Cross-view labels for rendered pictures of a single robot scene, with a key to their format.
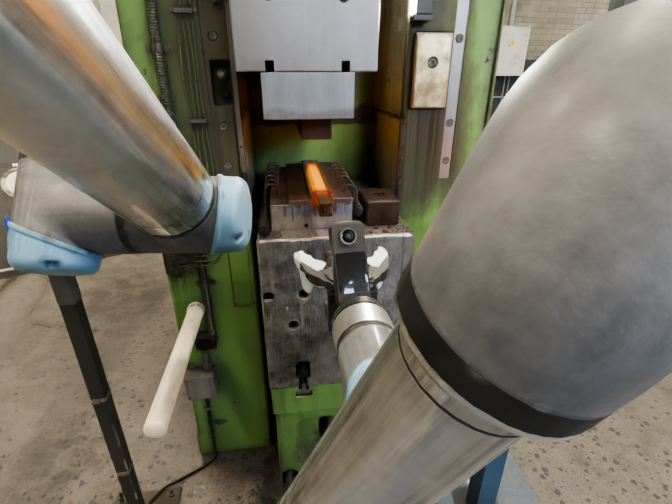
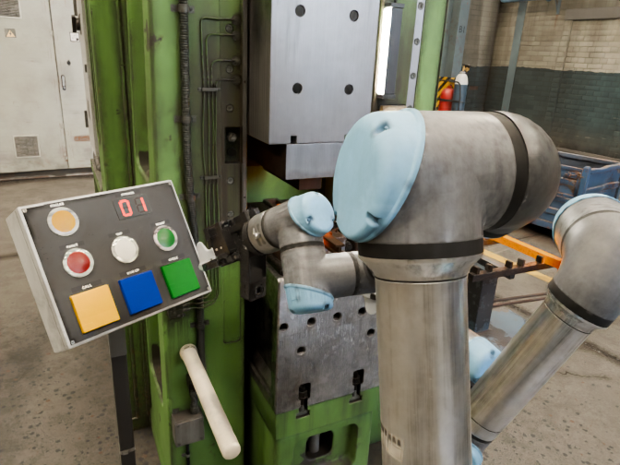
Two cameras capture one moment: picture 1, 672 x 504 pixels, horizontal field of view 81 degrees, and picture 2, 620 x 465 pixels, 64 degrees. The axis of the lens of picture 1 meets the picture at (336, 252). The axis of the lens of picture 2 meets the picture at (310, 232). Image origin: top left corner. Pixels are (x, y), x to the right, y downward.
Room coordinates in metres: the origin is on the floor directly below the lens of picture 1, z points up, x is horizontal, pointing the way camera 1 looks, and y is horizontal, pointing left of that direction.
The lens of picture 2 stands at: (-0.34, 0.51, 1.49)
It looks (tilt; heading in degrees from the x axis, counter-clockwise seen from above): 19 degrees down; 341
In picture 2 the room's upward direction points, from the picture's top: 3 degrees clockwise
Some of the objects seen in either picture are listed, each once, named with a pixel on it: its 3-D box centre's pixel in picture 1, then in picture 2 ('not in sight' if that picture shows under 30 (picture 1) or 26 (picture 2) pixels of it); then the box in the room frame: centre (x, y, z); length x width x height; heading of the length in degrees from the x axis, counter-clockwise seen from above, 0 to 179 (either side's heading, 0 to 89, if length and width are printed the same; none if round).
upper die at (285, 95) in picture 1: (303, 91); (289, 147); (1.13, 0.09, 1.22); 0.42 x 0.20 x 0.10; 8
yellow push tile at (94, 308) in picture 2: not in sight; (94, 308); (0.60, 0.62, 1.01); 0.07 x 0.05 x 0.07; 122
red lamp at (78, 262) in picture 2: not in sight; (78, 262); (0.64, 0.64, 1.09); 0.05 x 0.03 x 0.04; 98
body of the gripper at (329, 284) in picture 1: (353, 305); not in sight; (0.48, -0.02, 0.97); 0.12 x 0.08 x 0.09; 8
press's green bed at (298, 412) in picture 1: (327, 378); (292, 406); (1.14, 0.03, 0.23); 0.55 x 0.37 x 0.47; 8
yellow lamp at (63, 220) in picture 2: not in sight; (63, 220); (0.67, 0.67, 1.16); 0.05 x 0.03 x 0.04; 98
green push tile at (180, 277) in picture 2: not in sight; (179, 278); (0.71, 0.45, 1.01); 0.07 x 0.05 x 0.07; 122
